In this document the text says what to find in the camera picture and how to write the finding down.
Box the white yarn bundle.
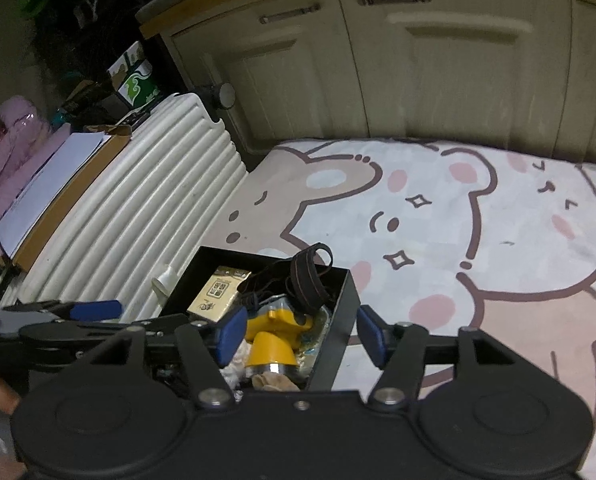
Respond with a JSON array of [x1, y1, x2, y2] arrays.
[[220, 342, 249, 386]]

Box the black box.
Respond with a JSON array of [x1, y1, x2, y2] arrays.
[[155, 246, 361, 393]]

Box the brown fabric flower hair clip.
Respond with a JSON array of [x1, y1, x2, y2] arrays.
[[252, 372, 301, 392]]

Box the pink cloth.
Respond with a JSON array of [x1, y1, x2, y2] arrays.
[[0, 95, 73, 241]]

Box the bear printed blanket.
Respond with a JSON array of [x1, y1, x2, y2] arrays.
[[223, 137, 596, 480]]

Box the white paper sheets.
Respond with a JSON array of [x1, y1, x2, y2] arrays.
[[0, 132, 112, 256]]

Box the yellow headlamp with strap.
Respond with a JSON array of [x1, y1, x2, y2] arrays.
[[243, 242, 336, 376]]

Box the cream cabinet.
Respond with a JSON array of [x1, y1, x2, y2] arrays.
[[138, 0, 596, 161]]

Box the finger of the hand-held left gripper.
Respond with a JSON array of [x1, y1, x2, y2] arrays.
[[20, 314, 191, 346], [0, 300, 123, 323]]

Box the cream and gold small pack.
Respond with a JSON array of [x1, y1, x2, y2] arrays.
[[187, 266, 253, 322]]

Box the green and white box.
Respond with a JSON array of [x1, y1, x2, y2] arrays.
[[108, 41, 165, 111]]

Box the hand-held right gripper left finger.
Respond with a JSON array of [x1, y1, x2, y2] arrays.
[[78, 307, 249, 408]]

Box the white ribbed radiator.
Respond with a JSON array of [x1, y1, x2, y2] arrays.
[[0, 81, 249, 311]]

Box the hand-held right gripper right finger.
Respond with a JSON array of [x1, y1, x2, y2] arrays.
[[356, 306, 524, 406]]

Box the brown cardboard box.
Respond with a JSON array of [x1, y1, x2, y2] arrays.
[[0, 122, 132, 271]]

